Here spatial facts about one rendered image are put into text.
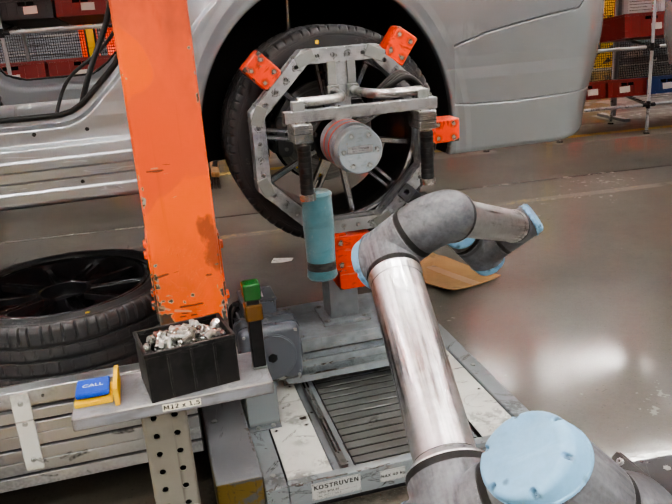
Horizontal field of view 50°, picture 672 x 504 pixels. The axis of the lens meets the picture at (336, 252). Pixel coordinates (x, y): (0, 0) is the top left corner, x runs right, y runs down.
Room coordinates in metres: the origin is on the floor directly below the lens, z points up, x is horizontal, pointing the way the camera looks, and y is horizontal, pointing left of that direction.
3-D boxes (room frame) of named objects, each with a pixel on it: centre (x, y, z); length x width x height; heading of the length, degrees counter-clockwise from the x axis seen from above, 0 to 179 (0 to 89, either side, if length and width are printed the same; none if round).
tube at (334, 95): (1.98, 0.02, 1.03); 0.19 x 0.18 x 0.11; 14
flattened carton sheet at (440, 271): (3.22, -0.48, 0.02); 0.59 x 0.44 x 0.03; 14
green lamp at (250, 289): (1.51, 0.20, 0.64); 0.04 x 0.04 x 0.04; 14
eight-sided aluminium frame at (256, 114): (2.12, -0.04, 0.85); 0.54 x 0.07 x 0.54; 104
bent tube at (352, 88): (2.03, -0.17, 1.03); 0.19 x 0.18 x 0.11; 14
